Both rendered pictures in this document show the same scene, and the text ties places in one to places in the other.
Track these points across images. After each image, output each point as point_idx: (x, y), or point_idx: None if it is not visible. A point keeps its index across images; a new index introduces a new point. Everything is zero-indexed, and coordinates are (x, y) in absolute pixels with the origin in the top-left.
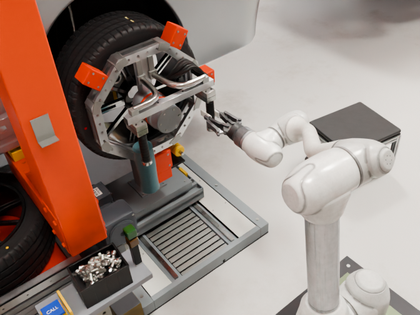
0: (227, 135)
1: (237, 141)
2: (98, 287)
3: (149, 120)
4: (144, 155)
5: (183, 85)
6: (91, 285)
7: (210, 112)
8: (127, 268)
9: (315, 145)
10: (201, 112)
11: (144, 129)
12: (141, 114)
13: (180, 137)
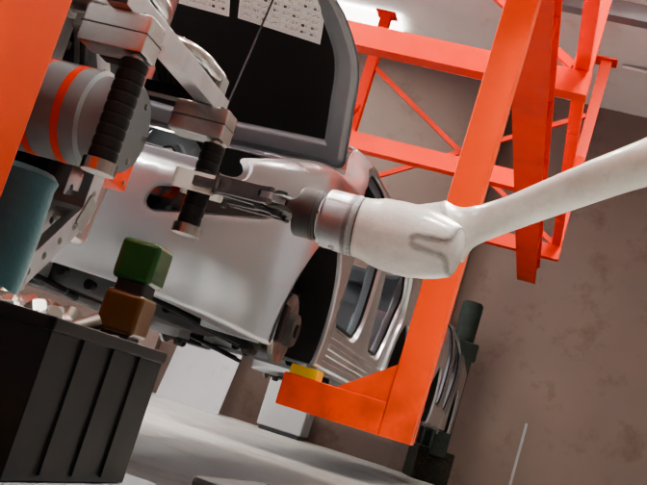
0: (293, 209)
1: (338, 210)
2: (86, 368)
3: (75, 102)
4: (116, 129)
5: (200, 49)
6: (87, 327)
7: (213, 172)
8: (156, 369)
9: (637, 140)
10: (178, 174)
11: (156, 45)
12: (151, 9)
13: (23, 285)
